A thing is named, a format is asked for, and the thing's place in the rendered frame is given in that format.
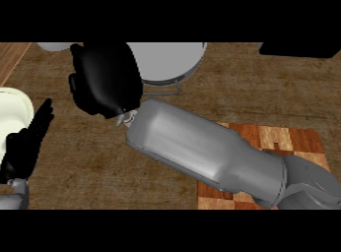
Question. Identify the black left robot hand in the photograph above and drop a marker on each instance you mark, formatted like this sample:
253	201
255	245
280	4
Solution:
25	144

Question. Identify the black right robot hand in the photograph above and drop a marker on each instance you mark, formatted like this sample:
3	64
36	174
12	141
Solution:
105	78

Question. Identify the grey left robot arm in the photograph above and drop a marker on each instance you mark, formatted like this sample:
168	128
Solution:
11	197

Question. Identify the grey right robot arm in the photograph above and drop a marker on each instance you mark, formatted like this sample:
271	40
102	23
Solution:
227	157

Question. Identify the grey metal pot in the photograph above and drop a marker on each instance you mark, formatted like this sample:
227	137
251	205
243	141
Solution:
171	64

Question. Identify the checkered wooden cutting board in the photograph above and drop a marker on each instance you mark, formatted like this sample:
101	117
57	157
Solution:
295	141

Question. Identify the cream round plate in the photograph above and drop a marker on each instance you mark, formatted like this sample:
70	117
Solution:
0	128

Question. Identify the pale grey round object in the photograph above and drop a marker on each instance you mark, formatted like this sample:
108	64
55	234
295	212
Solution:
57	46

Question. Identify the black appliance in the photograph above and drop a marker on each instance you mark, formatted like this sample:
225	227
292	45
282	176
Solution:
301	49

